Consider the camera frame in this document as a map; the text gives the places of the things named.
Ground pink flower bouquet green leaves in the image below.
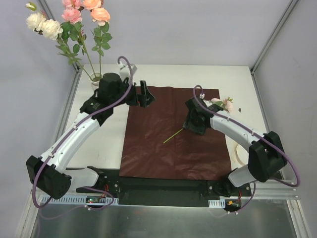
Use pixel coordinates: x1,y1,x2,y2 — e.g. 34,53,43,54
163,97,233,144

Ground dark red wrapping paper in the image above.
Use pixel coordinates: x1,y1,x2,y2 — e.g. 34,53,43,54
119,86,231,180

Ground cream printed ribbon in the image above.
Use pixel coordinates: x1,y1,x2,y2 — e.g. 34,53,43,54
233,142,249,166

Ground white rose stem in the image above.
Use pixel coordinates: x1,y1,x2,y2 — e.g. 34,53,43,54
25,1,84,68

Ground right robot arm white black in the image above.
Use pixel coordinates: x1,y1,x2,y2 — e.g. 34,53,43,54
183,98,287,197

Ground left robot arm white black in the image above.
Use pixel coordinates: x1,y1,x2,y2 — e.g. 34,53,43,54
26,73,155,199

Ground beige ceramic vase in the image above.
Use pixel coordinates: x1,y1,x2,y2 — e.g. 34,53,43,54
90,72,102,91

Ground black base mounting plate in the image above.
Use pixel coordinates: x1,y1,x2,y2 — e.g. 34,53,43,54
76,166,252,207

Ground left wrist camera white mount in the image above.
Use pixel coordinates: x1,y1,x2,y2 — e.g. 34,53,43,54
118,63,137,81

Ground right side aluminium rail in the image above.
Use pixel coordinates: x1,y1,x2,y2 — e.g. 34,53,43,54
250,70,278,133

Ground right white cable duct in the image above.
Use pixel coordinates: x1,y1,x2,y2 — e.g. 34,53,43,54
208,198,226,209

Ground white cable duct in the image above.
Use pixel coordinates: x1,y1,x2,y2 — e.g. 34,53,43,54
208,198,226,209
49,195,119,206

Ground left white cable duct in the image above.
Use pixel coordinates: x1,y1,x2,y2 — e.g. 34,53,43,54
49,195,119,206

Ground right aluminium frame post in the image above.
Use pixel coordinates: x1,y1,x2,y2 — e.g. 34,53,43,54
250,0,300,74

